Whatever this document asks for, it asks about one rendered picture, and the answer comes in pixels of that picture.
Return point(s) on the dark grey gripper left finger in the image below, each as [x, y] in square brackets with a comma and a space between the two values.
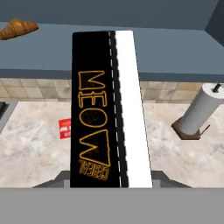
[59, 180]

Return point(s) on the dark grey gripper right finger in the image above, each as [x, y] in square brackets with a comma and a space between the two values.
[164, 180]

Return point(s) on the black and white cereal box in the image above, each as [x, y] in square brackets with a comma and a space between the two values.
[102, 116]

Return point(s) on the red yogurt pack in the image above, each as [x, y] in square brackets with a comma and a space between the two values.
[64, 128]

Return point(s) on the brown paper towel holder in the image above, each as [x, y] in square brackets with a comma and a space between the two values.
[189, 131]

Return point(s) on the white paper towel roll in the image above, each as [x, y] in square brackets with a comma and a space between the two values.
[198, 109]

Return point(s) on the blue-grey cabinet shelf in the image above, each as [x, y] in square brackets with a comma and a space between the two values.
[163, 55]

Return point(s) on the brown croissant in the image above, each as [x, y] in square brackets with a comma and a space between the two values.
[17, 28]

